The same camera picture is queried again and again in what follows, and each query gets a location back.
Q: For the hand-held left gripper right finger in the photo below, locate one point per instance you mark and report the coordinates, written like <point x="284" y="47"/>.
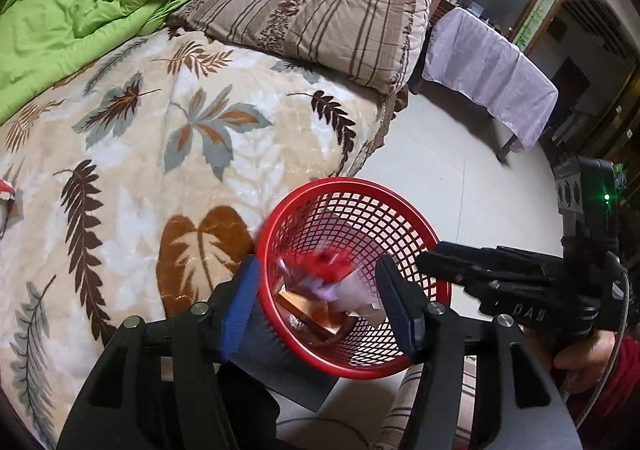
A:
<point x="397" y="310"/>

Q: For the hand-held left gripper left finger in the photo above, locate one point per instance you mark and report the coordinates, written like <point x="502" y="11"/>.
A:
<point x="242" y="310"/>

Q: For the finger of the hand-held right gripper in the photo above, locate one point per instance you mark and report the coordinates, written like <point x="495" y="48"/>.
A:
<point x="470" y="251"/>
<point x="450" y="270"/>

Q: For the white paper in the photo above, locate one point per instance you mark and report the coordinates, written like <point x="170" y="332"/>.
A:
<point x="350" y="297"/>

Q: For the brown cardboard box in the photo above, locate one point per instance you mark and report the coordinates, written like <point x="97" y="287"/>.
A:
<point x="305" y="312"/>

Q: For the red wrapper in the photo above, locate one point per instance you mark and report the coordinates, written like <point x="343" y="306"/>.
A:
<point x="327" y="267"/>

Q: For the red plastic mesh basket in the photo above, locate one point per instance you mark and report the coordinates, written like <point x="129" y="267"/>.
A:
<point x="350" y="183"/>

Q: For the person's right forearm red sleeve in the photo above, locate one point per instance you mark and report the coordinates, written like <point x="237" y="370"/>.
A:
<point x="620" y="380"/>

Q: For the person's right hand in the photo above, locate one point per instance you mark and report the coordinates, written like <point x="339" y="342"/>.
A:
<point x="585" y="360"/>

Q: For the black board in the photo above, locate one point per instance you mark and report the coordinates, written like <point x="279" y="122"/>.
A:
<point x="300" y="380"/>

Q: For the striped stool cushion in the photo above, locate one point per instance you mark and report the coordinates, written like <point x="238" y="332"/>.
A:
<point x="400" y="410"/>

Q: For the leaf print blanket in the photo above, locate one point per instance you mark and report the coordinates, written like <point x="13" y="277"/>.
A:
<point x="150" y="180"/>

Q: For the white tablecloth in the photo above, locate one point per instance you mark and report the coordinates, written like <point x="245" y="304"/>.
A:
<point x="490" y="64"/>

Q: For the red snack packet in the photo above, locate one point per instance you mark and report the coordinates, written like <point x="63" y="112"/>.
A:
<point x="5" y="189"/>

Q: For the striped beige pillow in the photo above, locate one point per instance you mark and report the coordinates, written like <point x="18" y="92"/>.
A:
<point x="310" y="14"/>

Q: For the green quilt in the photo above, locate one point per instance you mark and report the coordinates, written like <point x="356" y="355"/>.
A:
<point x="75" y="19"/>

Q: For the green wall scroll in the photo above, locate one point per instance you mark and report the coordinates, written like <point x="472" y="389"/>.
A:
<point x="542" y="4"/>

